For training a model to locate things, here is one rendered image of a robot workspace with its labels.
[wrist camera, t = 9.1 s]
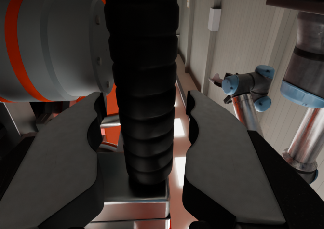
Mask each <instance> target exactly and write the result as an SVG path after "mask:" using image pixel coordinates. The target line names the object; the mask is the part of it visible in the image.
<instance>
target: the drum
mask: <svg viewBox="0 0 324 229"><path fill-rule="evenodd" d="M104 6H105V5H104V3H103V2H102V0H0V103H2V102H7V103H16V102H56V101H74V100H76V99H78V98H79V97H80V96H88V95H89V94H91V93H93V92H104V93H106V96H107V95H109V93H110V92H111V91H112V88H113V84H114V78H113V72H112V65H113V63H114V62H113V61H112V59H111V57H110V51H109V44H108V39H109V37H110V33H109V31H108V30H107V28H106V21H105V14H104Z"/></svg>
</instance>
